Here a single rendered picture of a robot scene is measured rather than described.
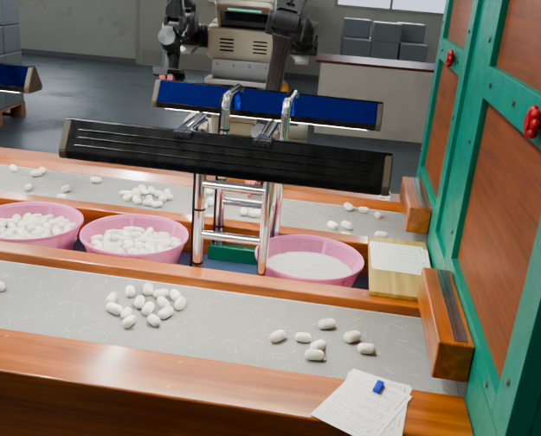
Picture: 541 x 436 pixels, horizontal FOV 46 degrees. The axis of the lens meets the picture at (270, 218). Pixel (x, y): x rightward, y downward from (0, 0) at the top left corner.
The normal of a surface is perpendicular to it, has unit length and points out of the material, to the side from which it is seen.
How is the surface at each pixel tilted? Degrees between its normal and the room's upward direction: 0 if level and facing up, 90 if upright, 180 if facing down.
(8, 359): 0
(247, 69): 90
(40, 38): 90
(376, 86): 90
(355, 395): 0
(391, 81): 90
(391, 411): 0
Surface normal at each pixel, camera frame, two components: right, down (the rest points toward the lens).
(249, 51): -0.08, 0.48
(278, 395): 0.08, -0.93
